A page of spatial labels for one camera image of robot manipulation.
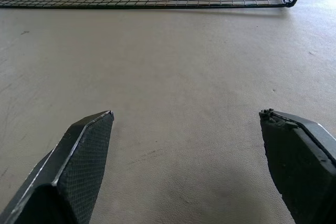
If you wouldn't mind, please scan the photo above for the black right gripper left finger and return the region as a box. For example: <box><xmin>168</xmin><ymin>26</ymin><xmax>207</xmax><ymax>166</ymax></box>
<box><xmin>0</xmin><ymin>110</ymin><xmax>114</xmax><ymax>224</ymax></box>

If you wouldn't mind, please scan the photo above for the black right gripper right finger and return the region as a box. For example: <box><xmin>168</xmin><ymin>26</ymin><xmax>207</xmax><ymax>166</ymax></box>
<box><xmin>258</xmin><ymin>108</ymin><xmax>336</xmax><ymax>224</ymax></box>

